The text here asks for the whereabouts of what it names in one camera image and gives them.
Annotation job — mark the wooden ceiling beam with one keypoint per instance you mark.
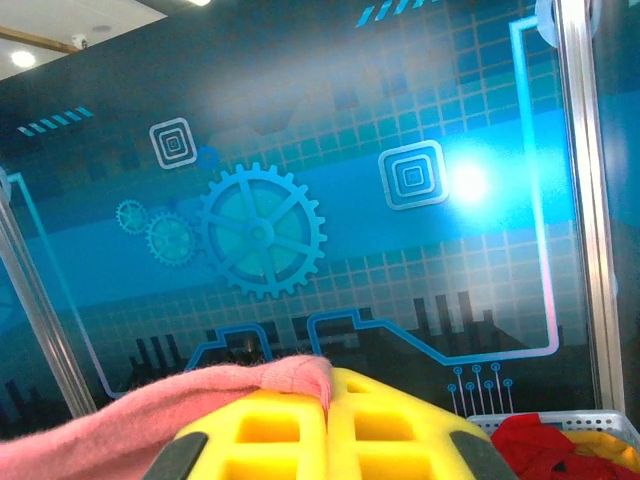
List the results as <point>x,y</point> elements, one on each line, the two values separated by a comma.
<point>35,39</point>

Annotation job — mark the pink t-shirt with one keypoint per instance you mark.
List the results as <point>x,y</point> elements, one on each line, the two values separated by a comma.
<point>100,435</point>

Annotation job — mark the red t-shirt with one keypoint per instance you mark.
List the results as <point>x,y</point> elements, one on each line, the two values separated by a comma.
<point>535,445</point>

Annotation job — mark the white plastic basket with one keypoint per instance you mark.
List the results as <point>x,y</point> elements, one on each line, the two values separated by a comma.
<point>575,422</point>

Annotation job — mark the white security camera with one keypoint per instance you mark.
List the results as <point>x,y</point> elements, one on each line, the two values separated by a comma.
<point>79,41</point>

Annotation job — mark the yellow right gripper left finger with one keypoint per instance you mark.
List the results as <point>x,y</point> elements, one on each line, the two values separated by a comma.
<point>280,425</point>

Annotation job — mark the yellow t-shirt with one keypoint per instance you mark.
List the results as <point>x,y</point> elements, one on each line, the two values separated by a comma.
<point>610,445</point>

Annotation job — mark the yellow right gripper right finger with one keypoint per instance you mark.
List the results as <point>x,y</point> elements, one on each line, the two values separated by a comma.
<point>390,430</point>

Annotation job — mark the round ceiling light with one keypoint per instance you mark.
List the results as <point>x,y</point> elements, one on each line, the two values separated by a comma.
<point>23,58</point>

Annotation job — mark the aluminium frame post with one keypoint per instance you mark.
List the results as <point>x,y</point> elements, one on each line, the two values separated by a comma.
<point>45,310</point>
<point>585,200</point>

